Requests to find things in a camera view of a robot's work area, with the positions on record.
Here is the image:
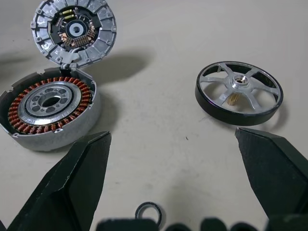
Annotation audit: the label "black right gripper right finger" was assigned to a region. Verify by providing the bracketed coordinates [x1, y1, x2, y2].
[235, 127, 308, 222]

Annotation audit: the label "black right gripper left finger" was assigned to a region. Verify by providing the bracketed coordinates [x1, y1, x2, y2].
[0, 130, 112, 231]

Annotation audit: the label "grey round bowl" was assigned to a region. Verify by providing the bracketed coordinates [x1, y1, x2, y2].
[0, 68, 101, 152]

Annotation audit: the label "small black ring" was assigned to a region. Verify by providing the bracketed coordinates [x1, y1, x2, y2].
[135, 201, 163, 221]

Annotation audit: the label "black rotor ring silver spokes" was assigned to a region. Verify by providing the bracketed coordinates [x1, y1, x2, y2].
[194, 61, 284, 126]

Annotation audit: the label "grey round object with disc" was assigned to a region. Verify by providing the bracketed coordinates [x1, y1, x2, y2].
[30, 0, 118, 69]

